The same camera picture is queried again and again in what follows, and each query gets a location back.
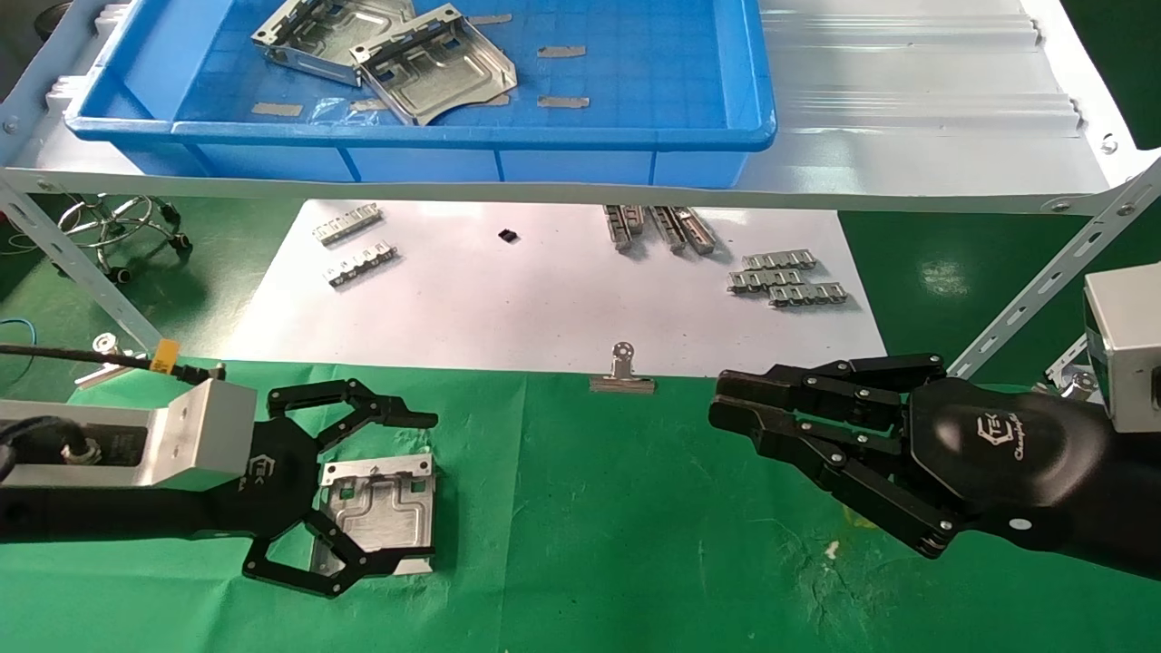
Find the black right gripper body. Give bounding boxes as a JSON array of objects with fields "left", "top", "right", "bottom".
[{"left": 907, "top": 379, "right": 1126, "bottom": 559}]

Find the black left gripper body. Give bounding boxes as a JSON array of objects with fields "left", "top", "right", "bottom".
[{"left": 136, "top": 419, "right": 323, "bottom": 542}]

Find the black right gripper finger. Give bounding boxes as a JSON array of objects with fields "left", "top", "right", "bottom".
[
  {"left": 707, "top": 399, "right": 962, "bottom": 558},
  {"left": 717, "top": 354, "right": 946, "bottom": 427}
]

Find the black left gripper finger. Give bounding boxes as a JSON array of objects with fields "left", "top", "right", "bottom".
[
  {"left": 268, "top": 378, "right": 439, "bottom": 454},
  {"left": 243, "top": 508, "right": 436, "bottom": 598}
]

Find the metal bracket plate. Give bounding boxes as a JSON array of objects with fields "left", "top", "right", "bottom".
[
  {"left": 251, "top": 0, "right": 416, "bottom": 87},
  {"left": 351, "top": 3, "right": 519, "bottom": 126},
  {"left": 308, "top": 453, "right": 438, "bottom": 577}
]

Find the white table sheet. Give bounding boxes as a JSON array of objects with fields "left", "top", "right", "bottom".
[{"left": 218, "top": 200, "right": 890, "bottom": 380}]

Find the perforated grey shelf brace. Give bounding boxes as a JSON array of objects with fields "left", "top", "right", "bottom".
[
  {"left": 0, "top": 177, "right": 178, "bottom": 356},
  {"left": 961, "top": 159, "right": 1161, "bottom": 364}
]

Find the green table cloth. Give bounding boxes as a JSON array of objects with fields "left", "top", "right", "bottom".
[{"left": 0, "top": 354, "right": 1161, "bottom": 653}]

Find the black stool chrome base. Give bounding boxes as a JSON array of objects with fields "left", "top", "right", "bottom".
[{"left": 56, "top": 193, "right": 193, "bottom": 284}]

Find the blue plastic bin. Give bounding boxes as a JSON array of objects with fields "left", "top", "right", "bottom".
[{"left": 63, "top": 0, "right": 778, "bottom": 189}]

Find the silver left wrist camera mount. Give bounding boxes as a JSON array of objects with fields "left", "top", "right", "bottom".
[{"left": 0, "top": 379, "right": 258, "bottom": 492}]

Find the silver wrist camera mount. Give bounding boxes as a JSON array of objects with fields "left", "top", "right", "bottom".
[
  {"left": 1084, "top": 263, "right": 1161, "bottom": 434},
  {"left": 0, "top": 379, "right": 258, "bottom": 492}
]

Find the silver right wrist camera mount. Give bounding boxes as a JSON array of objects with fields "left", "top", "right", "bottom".
[{"left": 1084, "top": 263, "right": 1161, "bottom": 434}]

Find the black plugged cable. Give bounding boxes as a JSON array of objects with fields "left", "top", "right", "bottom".
[{"left": 0, "top": 415, "right": 93, "bottom": 482}]

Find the black cable with yellow tag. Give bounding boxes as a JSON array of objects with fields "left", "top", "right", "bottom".
[{"left": 0, "top": 340, "right": 226, "bottom": 382}]

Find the blue floor cable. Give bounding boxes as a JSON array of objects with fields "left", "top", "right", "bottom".
[{"left": 0, "top": 317, "right": 37, "bottom": 382}]

